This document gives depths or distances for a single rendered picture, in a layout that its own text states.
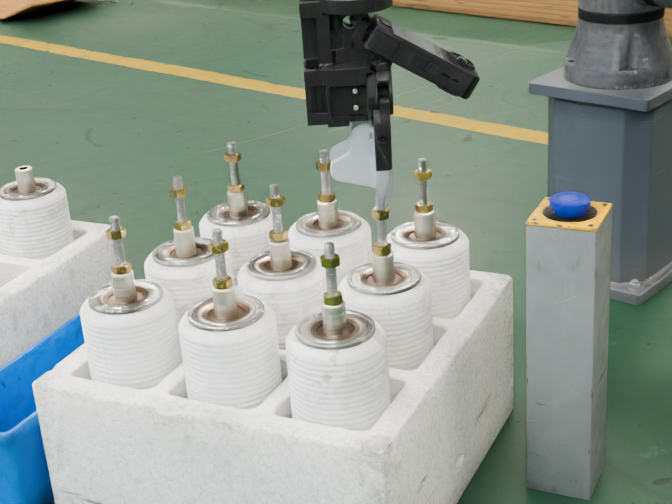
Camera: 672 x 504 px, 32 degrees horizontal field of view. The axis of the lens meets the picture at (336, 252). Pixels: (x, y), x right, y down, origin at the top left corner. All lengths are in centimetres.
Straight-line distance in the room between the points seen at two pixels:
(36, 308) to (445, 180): 94
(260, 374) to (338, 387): 10
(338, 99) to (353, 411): 29
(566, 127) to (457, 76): 59
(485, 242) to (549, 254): 74
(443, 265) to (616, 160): 46
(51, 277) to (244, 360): 44
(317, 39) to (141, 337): 34
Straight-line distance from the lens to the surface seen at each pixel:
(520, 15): 340
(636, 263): 172
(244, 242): 136
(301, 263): 125
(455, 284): 129
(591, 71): 165
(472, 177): 219
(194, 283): 127
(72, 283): 154
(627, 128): 164
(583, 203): 117
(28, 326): 149
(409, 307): 117
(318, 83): 109
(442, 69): 111
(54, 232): 155
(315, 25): 112
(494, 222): 199
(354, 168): 113
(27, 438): 131
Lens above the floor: 76
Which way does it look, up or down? 24 degrees down
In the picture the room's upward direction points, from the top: 4 degrees counter-clockwise
